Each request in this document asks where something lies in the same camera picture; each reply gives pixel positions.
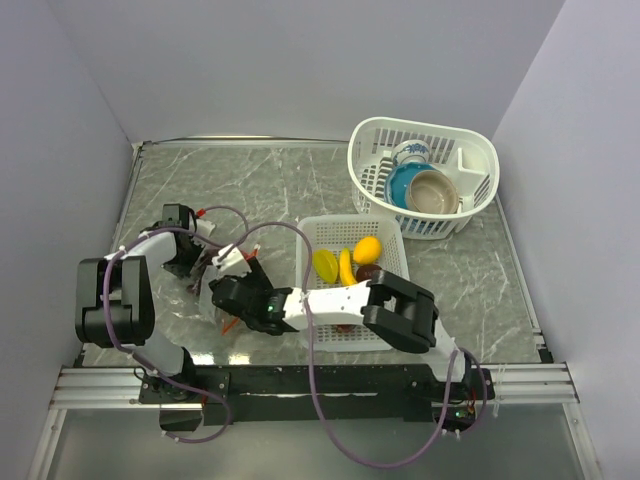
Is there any clear zip top bag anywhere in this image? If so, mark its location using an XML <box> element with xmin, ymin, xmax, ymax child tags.
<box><xmin>188</xmin><ymin>248</ymin><xmax>239</xmax><ymax>336</ymax></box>

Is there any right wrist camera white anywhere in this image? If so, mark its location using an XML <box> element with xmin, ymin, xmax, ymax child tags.
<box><xmin>212</xmin><ymin>244</ymin><xmax>251</xmax><ymax>279</ymax></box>

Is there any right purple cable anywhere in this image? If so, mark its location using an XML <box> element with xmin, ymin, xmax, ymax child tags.
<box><xmin>219</xmin><ymin>221</ymin><xmax>490</xmax><ymax>469</ymax></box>

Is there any white oval dish rack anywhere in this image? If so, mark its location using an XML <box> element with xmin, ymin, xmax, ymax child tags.
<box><xmin>347</xmin><ymin>117</ymin><xmax>500</xmax><ymax>240</ymax></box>

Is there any yellow fake banana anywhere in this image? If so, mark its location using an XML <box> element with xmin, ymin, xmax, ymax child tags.
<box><xmin>338</xmin><ymin>248</ymin><xmax>357</xmax><ymax>287</ymax></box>

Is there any blue white porcelain cup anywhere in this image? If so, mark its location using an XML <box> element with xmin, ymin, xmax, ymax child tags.
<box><xmin>391</xmin><ymin>139</ymin><xmax>431</xmax><ymax>167</ymax></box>

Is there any purple cable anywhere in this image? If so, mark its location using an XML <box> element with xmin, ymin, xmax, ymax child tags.
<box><xmin>102</xmin><ymin>205</ymin><xmax>249</xmax><ymax>445</ymax></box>
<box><xmin>219</xmin><ymin>221</ymin><xmax>490</xmax><ymax>469</ymax></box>

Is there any dark red fake plum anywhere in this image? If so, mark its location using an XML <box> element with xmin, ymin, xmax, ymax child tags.
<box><xmin>355</xmin><ymin>264</ymin><xmax>381</xmax><ymax>283</ymax></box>

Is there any white perforated rectangular basket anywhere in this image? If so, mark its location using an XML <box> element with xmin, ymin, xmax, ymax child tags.
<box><xmin>298</xmin><ymin>214</ymin><xmax>410</xmax><ymax>353</ymax></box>

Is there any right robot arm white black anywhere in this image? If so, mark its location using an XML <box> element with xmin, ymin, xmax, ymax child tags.
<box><xmin>207</xmin><ymin>259</ymin><xmax>473</xmax><ymax>399</ymax></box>

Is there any beige bowl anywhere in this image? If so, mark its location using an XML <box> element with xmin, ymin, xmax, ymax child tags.
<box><xmin>406</xmin><ymin>170</ymin><xmax>459</xmax><ymax>215</ymax></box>

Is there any yellow fake lemon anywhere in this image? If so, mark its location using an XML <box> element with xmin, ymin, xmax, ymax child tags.
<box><xmin>353</xmin><ymin>236</ymin><xmax>383</xmax><ymax>265</ymax></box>

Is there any red fake apple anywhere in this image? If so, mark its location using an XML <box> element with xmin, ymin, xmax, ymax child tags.
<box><xmin>335</xmin><ymin>325</ymin><xmax>356</xmax><ymax>333</ymax></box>

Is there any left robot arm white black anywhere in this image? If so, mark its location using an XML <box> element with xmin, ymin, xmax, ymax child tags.
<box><xmin>75</xmin><ymin>204</ymin><xmax>204</xmax><ymax>402</ymax></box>

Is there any aluminium frame rail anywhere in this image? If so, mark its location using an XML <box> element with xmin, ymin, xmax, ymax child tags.
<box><xmin>49</xmin><ymin>364</ymin><xmax>579</xmax><ymax>410</ymax></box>

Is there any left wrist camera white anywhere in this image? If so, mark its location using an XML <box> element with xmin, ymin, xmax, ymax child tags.
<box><xmin>194</xmin><ymin>219</ymin><xmax>216</xmax><ymax>240</ymax></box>

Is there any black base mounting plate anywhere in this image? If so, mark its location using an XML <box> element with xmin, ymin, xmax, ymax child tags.
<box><xmin>139</xmin><ymin>363</ymin><xmax>496</xmax><ymax>433</ymax></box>

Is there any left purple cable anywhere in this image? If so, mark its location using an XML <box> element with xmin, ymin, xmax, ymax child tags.
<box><xmin>102</xmin><ymin>205</ymin><xmax>249</xmax><ymax>445</ymax></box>

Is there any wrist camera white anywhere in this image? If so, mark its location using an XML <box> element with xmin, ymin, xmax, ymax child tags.
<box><xmin>194</xmin><ymin>219</ymin><xmax>216</xmax><ymax>240</ymax></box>
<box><xmin>212</xmin><ymin>244</ymin><xmax>251</xmax><ymax>279</ymax></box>

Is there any teal bowl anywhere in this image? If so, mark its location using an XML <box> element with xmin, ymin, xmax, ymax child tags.
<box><xmin>384</xmin><ymin>163</ymin><xmax>433</xmax><ymax>209</ymax></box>

